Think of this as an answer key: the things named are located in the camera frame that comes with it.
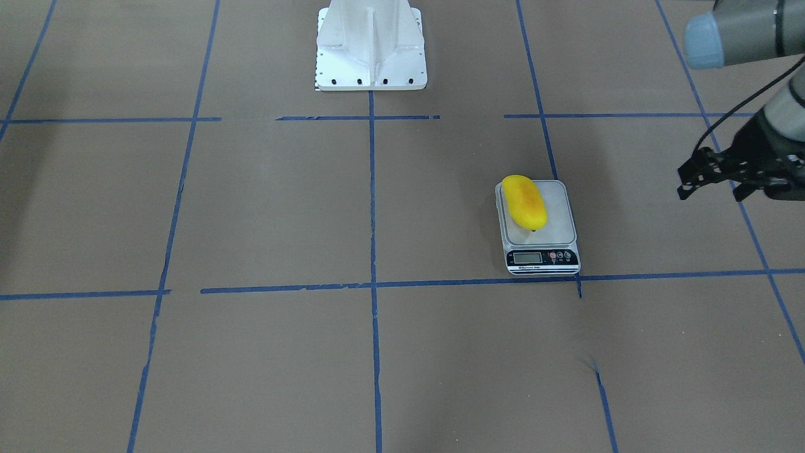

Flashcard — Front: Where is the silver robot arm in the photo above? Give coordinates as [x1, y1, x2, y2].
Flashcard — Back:
[677, 1, 804, 203]

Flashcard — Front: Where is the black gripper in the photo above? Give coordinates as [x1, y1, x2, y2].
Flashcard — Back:
[733, 113, 804, 203]

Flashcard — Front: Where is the yellow mango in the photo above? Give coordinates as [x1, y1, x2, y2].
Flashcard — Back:
[501, 175, 548, 232]

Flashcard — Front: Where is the silver electronic kitchen scale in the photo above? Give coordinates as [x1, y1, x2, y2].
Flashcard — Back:
[496, 180, 581, 276]

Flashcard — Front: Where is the white camera post base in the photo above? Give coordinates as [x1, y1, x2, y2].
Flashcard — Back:
[314, 1, 428, 91]

